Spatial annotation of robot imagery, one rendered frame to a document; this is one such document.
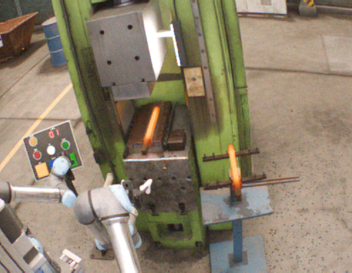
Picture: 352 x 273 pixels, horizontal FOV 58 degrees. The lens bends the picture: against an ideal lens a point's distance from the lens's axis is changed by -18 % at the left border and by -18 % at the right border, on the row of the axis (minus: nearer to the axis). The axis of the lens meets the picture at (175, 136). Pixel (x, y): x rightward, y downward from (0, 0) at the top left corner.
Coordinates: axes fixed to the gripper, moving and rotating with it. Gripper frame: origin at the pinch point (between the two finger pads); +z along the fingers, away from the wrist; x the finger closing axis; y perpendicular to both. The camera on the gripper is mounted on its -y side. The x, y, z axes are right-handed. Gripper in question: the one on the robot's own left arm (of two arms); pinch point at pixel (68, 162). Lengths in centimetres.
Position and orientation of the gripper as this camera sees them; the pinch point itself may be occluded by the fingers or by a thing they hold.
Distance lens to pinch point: 204.3
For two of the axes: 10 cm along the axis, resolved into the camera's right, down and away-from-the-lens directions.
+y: -3.0, -9.5, -1.0
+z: -1.8, -0.5, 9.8
